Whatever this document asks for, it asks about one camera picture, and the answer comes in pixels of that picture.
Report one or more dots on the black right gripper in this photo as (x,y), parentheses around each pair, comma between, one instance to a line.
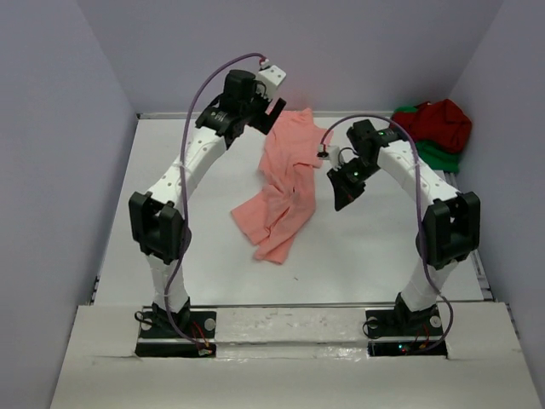
(345,192)

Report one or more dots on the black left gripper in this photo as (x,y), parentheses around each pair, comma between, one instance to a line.
(264,122)

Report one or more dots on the pink t shirt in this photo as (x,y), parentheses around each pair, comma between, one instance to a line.
(272,218)

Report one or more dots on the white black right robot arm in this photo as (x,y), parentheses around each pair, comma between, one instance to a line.
(448,221)

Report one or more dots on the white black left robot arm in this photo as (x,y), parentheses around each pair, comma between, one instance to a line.
(159,216)

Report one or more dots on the green t shirt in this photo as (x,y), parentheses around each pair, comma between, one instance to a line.
(429,151)

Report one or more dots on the red t shirt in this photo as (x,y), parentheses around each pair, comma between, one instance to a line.
(443,123)

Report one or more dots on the white foam strip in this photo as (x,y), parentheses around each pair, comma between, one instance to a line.
(290,333)

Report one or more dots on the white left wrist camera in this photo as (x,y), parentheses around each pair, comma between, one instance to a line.
(272,77)

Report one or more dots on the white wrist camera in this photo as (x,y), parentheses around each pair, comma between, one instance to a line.
(332,154)
(272,77)

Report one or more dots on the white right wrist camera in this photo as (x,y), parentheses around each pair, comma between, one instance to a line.
(332,154)

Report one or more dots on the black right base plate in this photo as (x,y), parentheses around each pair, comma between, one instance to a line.
(390,337)

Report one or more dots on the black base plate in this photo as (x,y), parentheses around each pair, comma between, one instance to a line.
(158,339)
(390,337)

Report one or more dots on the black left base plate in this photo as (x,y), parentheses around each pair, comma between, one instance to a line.
(158,339)

